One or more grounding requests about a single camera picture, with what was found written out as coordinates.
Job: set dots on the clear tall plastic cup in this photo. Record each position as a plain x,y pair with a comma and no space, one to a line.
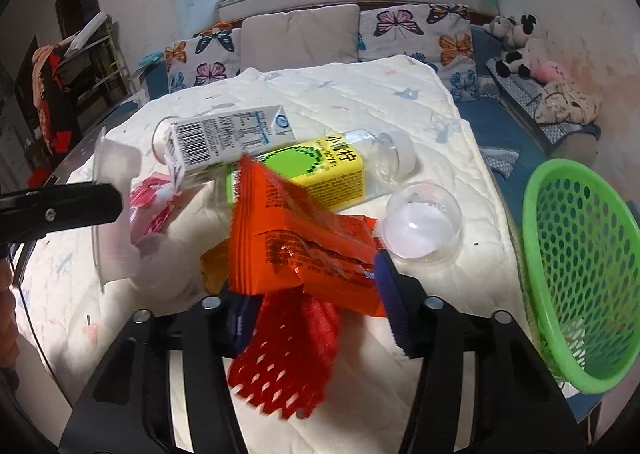
112,244

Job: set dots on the cream patterned cloth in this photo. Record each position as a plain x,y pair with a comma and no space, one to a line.
570,102

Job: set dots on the red orange clothes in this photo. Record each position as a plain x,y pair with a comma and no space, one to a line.
50,99

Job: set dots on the person's left hand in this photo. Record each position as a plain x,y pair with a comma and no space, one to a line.
6,314

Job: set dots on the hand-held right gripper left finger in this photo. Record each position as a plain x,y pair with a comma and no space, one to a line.
240,326

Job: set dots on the yellow orange wrapper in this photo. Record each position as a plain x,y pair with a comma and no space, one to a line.
212,269

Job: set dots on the beige pillow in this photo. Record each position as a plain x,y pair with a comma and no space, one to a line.
300,39

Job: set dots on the metal storage rack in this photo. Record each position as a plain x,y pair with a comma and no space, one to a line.
95,69

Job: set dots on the green plastic basket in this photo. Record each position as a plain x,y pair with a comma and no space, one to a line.
575,274

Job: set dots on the orange snack packet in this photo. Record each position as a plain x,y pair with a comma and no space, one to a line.
295,244

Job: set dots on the white cup green logo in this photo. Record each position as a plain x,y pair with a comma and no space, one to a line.
159,137

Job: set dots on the red foam fruit net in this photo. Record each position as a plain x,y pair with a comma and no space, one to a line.
280,359

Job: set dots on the white blue milk carton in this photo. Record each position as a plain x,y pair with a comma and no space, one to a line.
225,139

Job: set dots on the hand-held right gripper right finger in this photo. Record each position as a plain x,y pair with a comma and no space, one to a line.
395,304

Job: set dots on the white quilted blanket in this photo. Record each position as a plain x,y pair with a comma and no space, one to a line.
350,89

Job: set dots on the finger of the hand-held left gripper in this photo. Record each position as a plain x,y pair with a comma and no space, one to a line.
75,209

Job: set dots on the small butterfly print pillow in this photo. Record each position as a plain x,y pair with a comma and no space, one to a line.
200,59

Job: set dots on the clear round plastic cup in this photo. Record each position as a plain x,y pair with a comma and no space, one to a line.
420,229

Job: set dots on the yellow green juice carton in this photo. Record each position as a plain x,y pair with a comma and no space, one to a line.
325,174

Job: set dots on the blue bed sheet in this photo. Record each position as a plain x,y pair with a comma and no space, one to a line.
500,134

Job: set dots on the pink plastic wrapper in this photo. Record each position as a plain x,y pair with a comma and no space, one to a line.
150,204

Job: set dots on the pink plush toy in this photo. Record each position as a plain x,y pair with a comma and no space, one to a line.
550,72

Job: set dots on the large butterfly print pillow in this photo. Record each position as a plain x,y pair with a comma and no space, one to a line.
415,34

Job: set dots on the black white plush toys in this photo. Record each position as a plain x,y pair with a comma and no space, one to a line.
517,47

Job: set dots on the clear plastic bottle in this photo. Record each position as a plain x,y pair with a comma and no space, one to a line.
385,154

